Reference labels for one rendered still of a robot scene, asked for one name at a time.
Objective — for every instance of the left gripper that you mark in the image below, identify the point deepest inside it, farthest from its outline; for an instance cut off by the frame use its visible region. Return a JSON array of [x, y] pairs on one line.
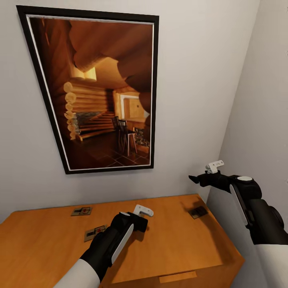
[[141, 222]]

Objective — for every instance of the cabinet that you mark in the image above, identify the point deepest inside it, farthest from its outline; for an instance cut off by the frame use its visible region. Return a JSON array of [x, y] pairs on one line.
[[38, 247]]

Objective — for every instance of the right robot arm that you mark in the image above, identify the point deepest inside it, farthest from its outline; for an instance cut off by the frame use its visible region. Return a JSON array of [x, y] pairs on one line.
[[264, 222]]

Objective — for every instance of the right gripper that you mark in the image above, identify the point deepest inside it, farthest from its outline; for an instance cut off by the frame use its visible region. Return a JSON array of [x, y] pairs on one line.
[[207, 179]]

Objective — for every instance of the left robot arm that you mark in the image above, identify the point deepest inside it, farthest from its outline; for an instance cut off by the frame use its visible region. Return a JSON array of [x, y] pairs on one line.
[[91, 268]]

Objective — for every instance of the picture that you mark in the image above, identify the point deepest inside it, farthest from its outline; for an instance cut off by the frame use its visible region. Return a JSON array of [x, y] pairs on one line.
[[97, 73]]

